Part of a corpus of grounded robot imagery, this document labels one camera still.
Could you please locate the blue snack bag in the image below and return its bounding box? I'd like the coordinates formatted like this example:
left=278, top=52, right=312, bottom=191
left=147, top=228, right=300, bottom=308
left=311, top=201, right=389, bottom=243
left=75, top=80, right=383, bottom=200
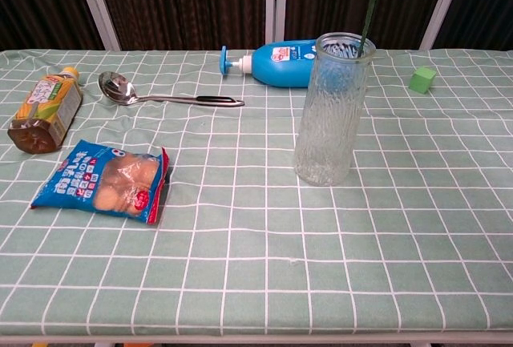
left=30, top=139, right=171, bottom=226

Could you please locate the green checked tablecloth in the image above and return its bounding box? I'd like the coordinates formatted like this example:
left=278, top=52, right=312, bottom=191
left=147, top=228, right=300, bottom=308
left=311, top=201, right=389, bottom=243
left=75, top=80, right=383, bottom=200
left=0, top=48, right=513, bottom=338

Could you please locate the green cube block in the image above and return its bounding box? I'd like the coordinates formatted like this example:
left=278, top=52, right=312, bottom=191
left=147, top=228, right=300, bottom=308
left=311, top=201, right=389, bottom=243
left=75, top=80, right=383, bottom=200
left=408, top=66, right=438, bottom=95

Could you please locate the clear textured glass vase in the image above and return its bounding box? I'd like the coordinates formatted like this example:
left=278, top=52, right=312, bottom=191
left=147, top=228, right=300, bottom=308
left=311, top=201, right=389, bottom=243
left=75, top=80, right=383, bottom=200
left=293, top=31, right=377, bottom=188

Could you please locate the steel ladle black handle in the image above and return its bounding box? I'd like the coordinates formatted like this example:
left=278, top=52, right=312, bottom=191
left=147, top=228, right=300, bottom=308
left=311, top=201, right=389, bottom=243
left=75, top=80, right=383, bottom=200
left=98, top=71, right=246, bottom=108

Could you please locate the white folding screen frame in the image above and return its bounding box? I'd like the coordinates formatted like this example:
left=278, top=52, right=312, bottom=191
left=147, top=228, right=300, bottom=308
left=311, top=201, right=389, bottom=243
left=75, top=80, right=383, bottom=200
left=71, top=0, right=469, bottom=52

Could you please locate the yellow capped tea bottle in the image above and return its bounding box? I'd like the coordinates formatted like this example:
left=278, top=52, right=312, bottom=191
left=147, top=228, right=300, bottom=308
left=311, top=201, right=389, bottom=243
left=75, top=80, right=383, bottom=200
left=6, top=66, right=84, bottom=154

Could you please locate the pink artificial flower bouquet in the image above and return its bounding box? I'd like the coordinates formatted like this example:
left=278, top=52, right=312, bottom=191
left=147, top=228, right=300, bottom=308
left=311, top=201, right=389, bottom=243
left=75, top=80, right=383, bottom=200
left=355, top=0, right=386, bottom=59

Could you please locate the blue pump lotion bottle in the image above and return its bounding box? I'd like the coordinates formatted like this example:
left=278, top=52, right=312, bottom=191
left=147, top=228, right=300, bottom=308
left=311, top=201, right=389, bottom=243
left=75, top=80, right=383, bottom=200
left=220, top=38, right=320, bottom=89

